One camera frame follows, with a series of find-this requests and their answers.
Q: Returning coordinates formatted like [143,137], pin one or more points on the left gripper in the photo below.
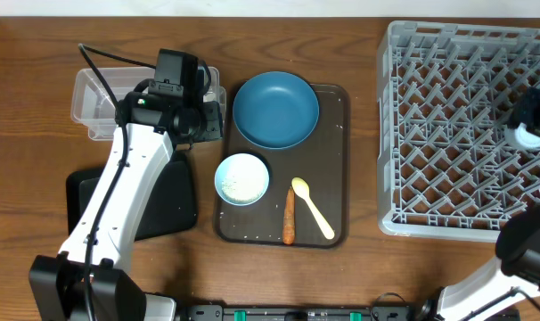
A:
[213,123]

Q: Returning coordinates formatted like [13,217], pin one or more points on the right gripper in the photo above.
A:
[524,110]

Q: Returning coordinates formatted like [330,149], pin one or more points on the light blue cup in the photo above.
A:
[520,139]

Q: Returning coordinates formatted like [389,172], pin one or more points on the large blue bowl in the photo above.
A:
[276,110]

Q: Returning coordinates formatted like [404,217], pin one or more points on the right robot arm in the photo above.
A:
[513,274]

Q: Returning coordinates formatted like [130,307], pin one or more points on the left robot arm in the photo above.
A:
[88,279]

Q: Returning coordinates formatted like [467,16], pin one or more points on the grey dishwasher rack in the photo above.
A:
[445,92]

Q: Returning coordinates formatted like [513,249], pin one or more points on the clear plastic bin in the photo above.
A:
[91,105]

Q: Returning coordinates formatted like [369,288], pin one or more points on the small bowl with rice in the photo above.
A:
[241,179]

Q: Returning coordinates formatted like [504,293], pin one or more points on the black bin lid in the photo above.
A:
[171,208]

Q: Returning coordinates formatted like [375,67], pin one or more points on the pale yellow spoon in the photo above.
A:
[301,189]

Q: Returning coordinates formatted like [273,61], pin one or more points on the dark brown serving tray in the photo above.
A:
[321,160]

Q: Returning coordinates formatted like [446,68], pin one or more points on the orange carrot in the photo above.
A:
[288,229]

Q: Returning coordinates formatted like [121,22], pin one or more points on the black rail at table edge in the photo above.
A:
[296,313]

